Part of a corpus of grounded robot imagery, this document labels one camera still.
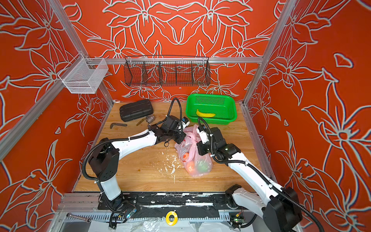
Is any pink plastic bag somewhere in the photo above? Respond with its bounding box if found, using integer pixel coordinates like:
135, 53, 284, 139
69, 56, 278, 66
174, 125, 213, 177

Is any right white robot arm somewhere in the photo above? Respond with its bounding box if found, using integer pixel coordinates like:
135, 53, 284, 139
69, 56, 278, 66
197, 118, 324, 232

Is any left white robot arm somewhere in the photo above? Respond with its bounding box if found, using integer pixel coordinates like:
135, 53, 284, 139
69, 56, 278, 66
81, 98, 189, 214

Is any green fruit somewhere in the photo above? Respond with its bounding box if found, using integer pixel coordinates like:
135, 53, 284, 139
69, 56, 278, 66
197, 162, 210, 173

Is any orange fruit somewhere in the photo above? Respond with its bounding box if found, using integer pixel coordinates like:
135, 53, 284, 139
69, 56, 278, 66
185, 161, 196, 175

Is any metal drill chuck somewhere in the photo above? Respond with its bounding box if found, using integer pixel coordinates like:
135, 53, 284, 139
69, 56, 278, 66
136, 115, 156, 126

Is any yellow banana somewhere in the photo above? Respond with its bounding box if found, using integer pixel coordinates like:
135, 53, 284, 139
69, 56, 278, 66
196, 109, 216, 118

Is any black tool case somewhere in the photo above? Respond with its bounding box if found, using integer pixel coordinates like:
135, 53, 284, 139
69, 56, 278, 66
119, 99, 154, 122

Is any green plastic basket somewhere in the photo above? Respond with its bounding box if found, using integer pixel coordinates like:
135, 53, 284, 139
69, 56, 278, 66
185, 94, 237, 125

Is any black hex key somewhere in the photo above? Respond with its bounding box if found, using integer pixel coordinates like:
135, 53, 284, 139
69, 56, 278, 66
110, 123, 128, 129

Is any yellow tape roll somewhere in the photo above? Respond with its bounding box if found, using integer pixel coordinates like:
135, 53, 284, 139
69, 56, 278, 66
165, 211, 178, 226

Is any clear plastic bin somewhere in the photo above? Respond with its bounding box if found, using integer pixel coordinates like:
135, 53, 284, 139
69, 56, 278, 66
58, 53, 109, 94

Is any metal wrench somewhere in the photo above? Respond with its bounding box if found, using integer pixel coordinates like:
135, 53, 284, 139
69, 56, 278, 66
66, 213, 92, 223

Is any black wire basket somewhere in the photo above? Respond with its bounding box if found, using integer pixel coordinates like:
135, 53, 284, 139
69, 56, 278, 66
124, 56, 211, 87

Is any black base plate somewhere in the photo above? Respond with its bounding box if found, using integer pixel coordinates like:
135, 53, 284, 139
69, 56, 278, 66
112, 192, 246, 210

